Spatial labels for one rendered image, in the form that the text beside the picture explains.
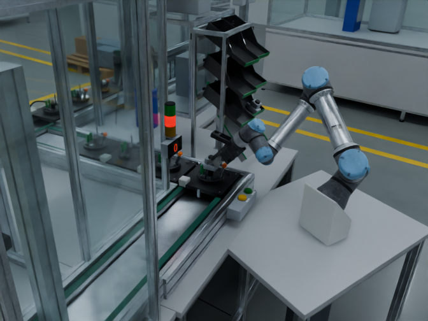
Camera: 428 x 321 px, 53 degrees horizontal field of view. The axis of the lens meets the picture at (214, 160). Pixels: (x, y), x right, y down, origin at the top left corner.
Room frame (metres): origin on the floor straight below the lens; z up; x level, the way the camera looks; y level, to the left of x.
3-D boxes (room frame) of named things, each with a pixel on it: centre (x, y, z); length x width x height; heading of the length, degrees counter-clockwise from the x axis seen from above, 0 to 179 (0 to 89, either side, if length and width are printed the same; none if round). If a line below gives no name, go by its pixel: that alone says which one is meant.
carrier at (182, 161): (2.01, 0.25, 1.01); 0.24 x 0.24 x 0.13; 65
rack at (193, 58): (2.28, -0.03, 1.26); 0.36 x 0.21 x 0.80; 155
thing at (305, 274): (1.67, -0.50, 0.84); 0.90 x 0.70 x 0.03; 128
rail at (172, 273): (1.59, -0.01, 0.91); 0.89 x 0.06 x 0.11; 155
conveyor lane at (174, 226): (1.64, 0.16, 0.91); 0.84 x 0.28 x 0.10; 155
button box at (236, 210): (1.73, -0.14, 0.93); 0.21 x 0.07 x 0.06; 155
